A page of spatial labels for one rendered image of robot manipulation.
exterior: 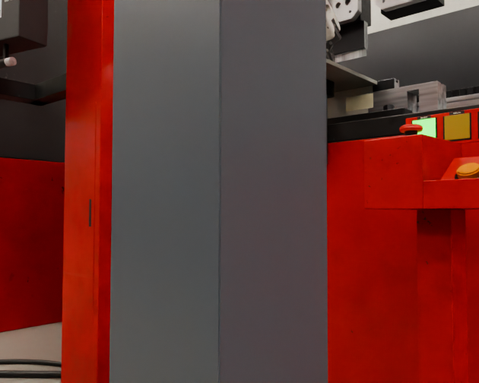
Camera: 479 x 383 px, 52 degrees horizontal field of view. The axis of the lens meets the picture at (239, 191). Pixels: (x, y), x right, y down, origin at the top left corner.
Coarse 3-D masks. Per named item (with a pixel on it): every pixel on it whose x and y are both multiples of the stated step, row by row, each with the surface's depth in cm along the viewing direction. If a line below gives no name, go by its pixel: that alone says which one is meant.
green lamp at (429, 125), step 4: (416, 120) 94; (420, 120) 94; (424, 120) 93; (428, 120) 93; (432, 120) 92; (420, 124) 94; (424, 124) 93; (428, 124) 93; (432, 124) 92; (424, 128) 93; (428, 128) 92; (432, 128) 92; (420, 132) 94; (424, 132) 93; (428, 132) 92; (432, 132) 92; (432, 136) 92
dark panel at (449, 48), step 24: (408, 24) 176; (432, 24) 171; (456, 24) 165; (384, 48) 182; (408, 48) 176; (432, 48) 170; (456, 48) 165; (360, 72) 189; (384, 72) 182; (408, 72) 176; (432, 72) 170; (456, 72) 165
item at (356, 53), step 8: (352, 24) 134; (360, 24) 133; (344, 32) 136; (352, 32) 134; (360, 32) 133; (344, 40) 136; (352, 40) 134; (360, 40) 132; (336, 48) 137; (344, 48) 136; (352, 48) 134; (360, 48) 133; (336, 56) 138; (344, 56) 137; (352, 56) 135; (360, 56) 133
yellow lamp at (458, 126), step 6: (462, 114) 88; (468, 114) 87; (444, 120) 90; (450, 120) 90; (456, 120) 89; (462, 120) 88; (468, 120) 87; (450, 126) 90; (456, 126) 89; (462, 126) 88; (468, 126) 87; (450, 132) 89; (456, 132) 89; (462, 132) 88; (468, 132) 87; (450, 138) 89; (456, 138) 89; (462, 138) 88
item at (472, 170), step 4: (468, 164) 80; (472, 164) 79; (476, 164) 79; (460, 168) 80; (464, 168) 79; (468, 168) 79; (472, 168) 78; (476, 168) 78; (456, 172) 80; (460, 172) 79; (464, 172) 78; (468, 172) 78; (472, 172) 77; (476, 172) 77; (460, 176) 79; (464, 176) 78; (468, 176) 78; (472, 176) 77; (476, 176) 77
